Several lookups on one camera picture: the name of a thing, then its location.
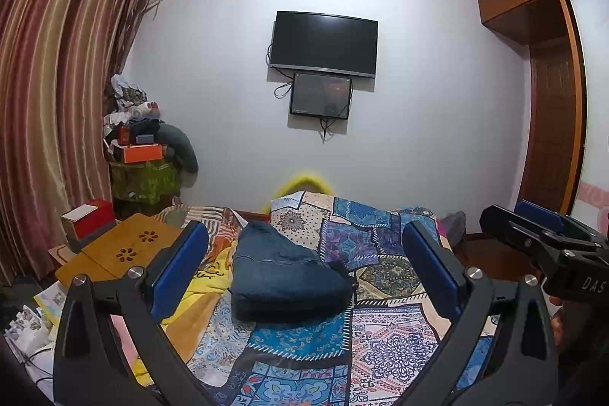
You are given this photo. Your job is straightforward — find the white wardrobe sliding door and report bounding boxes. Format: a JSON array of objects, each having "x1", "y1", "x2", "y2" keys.
[{"x1": 564, "y1": 0, "x2": 609, "y2": 226}]

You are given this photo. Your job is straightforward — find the wooden lap desk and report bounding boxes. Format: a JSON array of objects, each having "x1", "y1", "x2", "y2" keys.
[{"x1": 54, "y1": 212, "x2": 184, "y2": 285}]

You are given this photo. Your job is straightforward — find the black garment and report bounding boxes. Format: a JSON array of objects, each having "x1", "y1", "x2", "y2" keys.
[{"x1": 330, "y1": 262, "x2": 359, "y2": 290}]

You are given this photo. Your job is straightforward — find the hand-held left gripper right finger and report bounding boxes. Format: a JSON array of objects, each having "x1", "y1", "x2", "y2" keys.
[{"x1": 399, "y1": 220, "x2": 558, "y2": 406}]

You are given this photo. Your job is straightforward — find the blue denim jacket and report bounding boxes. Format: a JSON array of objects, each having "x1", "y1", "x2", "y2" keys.
[{"x1": 230, "y1": 220, "x2": 355, "y2": 323}]

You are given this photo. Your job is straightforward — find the white printed plastic bag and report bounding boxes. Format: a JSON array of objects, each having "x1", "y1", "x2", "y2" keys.
[{"x1": 5, "y1": 282, "x2": 62, "y2": 359}]

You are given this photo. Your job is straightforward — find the grey purple backpack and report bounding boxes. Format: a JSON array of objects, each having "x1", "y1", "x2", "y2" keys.
[{"x1": 440, "y1": 211, "x2": 468, "y2": 245}]

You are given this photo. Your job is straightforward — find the black wall television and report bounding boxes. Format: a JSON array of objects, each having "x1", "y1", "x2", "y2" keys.
[{"x1": 269, "y1": 10, "x2": 379, "y2": 80}]

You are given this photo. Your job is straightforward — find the pile of clutter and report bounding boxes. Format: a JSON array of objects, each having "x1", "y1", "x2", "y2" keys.
[{"x1": 102, "y1": 74, "x2": 165, "y2": 145}]

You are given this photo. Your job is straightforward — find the yellow pillow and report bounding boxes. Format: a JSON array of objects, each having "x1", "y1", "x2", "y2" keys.
[{"x1": 277, "y1": 170, "x2": 334, "y2": 197}]

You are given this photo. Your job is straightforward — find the striped brown curtain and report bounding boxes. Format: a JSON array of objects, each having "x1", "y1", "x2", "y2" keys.
[{"x1": 0, "y1": 0, "x2": 165, "y2": 288}]

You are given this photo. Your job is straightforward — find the small wall monitor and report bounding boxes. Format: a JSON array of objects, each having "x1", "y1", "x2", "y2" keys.
[{"x1": 289, "y1": 72, "x2": 354, "y2": 120}]

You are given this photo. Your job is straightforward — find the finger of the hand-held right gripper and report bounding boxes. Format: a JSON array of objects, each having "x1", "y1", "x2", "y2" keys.
[
  {"x1": 515, "y1": 199, "x2": 579, "y2": 240},
  {"x1": 479, "y1": 205, "x2": 601, "y2": 265}
]

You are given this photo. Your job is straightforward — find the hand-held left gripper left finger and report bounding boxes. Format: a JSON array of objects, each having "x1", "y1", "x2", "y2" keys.
[{"x1": 53, "y1": 220, "x2": 215, "y2": 406}]

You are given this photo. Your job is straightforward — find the brown wooden door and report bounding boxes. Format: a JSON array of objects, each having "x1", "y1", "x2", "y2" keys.
[{"x1": 516, "y1": 40, "x2": 579, "y2": 214}]

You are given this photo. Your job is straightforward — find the green patterned cloth cover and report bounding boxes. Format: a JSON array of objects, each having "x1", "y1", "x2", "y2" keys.
[{"x1": 108, "y1": 159, "x2": 182, "y2": 207}]

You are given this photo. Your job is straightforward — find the red and white box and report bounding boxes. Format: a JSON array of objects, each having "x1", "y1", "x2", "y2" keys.
[{"x1": 61, "y1": 198, "x2": 116, "y2": 252}]

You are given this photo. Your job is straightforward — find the person's right hand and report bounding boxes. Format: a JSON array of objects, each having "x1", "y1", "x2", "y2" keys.
[{"x1": 547, "y1": 292, "x2": 580, "y2": 359}]

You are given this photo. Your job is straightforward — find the orange box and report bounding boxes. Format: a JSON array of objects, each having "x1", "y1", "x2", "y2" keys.
[{"x1": 121, "y1": 143, "x2": 163, "y2": 163}]

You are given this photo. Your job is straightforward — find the patchwork printed bedspread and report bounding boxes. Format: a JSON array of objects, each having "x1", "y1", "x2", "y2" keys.
[{"x1": 157, "y1": 191, "x2": 505, "y2": 406}]

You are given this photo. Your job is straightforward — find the yellow fleece blanket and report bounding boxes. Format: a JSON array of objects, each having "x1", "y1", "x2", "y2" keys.
[{"x1": 128, "y1": 239, "x2": 239, "y2": 388}]

